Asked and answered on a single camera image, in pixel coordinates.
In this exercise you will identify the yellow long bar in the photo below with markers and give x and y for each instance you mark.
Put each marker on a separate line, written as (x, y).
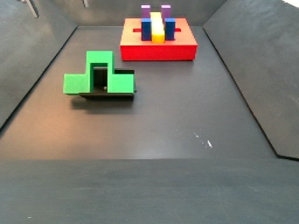
(157, 27)

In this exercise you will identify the dark blue left block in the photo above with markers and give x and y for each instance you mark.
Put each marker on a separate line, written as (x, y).
(169, 28)

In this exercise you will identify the dark blue block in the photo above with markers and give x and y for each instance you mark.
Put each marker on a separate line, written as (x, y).
(169, 28)
(146, 29)

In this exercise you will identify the red base board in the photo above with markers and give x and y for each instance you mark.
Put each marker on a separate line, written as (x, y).
(138, 50)

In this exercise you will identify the black L-shaped fixture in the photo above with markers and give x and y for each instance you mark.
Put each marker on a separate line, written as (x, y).
(101, 94)

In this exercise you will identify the dark blue right block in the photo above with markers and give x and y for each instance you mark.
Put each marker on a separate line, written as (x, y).
(146, 29)

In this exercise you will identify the purple left block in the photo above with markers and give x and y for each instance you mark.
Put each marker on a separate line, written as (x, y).
(166, 10)

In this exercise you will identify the green U-shaped block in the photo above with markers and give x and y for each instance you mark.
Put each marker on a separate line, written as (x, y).
(122, 81)

